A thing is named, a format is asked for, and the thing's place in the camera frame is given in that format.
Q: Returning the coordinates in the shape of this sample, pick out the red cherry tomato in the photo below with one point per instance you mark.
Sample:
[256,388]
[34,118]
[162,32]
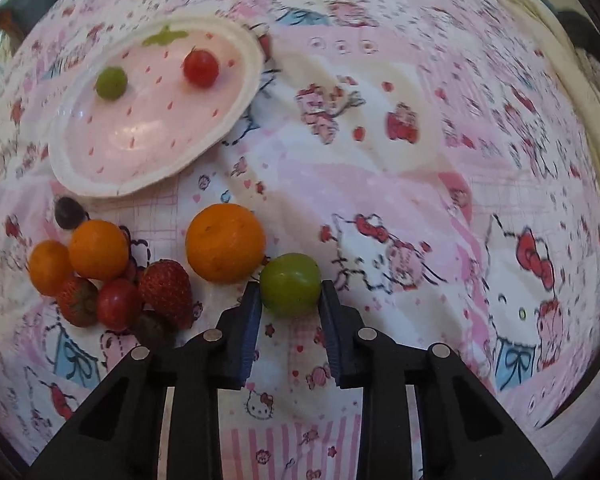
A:
[200,67]

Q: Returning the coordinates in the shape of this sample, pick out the small green grape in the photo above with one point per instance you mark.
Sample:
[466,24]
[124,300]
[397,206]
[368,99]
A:
[111,82]

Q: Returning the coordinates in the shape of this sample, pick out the large strawberry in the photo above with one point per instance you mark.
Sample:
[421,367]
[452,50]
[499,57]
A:
[166,290]

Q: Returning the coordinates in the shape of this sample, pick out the pink strawberry print plate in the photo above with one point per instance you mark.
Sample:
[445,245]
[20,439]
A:
[155,125]

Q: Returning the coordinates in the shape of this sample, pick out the dark purple grape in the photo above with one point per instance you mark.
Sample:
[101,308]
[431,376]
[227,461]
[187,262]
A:
[69,212]
[152,332]

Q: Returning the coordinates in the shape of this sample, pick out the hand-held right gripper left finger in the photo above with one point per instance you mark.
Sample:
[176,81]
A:
[254,330]

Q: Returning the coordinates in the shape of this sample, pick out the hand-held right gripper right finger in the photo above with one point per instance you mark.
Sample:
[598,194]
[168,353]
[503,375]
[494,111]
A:
[329,330]

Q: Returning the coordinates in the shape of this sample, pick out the small orange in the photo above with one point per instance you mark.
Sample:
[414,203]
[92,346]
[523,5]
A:
[48,267]

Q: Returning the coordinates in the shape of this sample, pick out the large orange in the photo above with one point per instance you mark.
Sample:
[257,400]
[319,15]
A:
[225,242]

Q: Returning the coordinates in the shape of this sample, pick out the pink cartoon printed blanket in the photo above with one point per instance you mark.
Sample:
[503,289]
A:
[380,160]

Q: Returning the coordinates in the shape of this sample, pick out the medium orange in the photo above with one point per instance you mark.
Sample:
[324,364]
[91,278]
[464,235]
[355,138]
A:
[98,250]

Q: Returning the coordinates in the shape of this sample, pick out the small red tomato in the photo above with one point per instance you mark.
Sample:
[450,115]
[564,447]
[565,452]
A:
[119,304]

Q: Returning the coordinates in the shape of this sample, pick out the green plum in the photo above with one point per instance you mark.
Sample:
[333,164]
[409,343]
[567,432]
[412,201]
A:
[290,285]

